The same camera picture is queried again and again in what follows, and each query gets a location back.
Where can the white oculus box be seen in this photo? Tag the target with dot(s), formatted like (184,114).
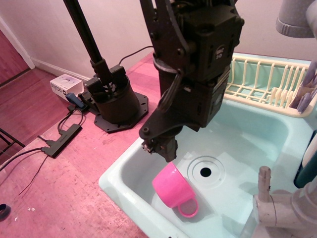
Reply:
(65,84)

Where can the lavender utensils in rack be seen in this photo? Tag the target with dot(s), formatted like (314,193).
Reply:
(307,89)

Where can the beige toy faucet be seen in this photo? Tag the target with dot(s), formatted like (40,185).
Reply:
(284,214)

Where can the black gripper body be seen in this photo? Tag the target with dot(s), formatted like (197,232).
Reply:
(195,104)

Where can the blue plastic clamp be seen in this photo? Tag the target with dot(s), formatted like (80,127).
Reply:
(71,97)

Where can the dark green bottle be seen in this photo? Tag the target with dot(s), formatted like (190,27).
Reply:
(308,168)

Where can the cream dish drying rack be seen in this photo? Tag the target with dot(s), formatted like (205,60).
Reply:
(267,83)

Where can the light teal toy sink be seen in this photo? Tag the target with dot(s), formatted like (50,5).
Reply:
(221,162)

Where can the black usb hub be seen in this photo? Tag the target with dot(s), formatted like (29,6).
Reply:
(54,148)

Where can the black chair frame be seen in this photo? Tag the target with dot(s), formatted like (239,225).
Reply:
(9,140)

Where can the black tape roll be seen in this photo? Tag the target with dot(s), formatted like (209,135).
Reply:
(5,211)

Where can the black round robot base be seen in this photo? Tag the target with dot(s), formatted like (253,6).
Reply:
(118,111)

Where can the black second robot arm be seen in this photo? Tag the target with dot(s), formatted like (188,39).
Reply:
(97,61)

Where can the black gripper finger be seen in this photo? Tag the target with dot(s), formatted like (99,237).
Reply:
(167,148)
(151,146)

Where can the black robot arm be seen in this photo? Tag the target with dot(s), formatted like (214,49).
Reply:
(193,43)

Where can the pink plastic cup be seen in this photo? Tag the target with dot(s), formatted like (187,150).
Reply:
(174,190)

